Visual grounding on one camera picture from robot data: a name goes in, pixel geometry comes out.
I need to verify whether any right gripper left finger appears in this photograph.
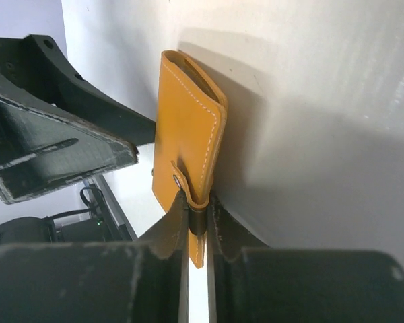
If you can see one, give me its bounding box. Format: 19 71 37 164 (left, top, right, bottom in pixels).
0 192 189 322

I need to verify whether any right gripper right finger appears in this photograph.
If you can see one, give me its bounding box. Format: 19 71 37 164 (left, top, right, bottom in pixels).
207 197 404 322

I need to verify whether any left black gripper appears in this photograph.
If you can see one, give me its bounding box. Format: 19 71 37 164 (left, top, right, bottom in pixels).
0 34 155 204

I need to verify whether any orange leather card holder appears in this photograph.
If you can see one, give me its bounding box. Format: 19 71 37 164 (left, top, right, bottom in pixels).
152 50 228 268

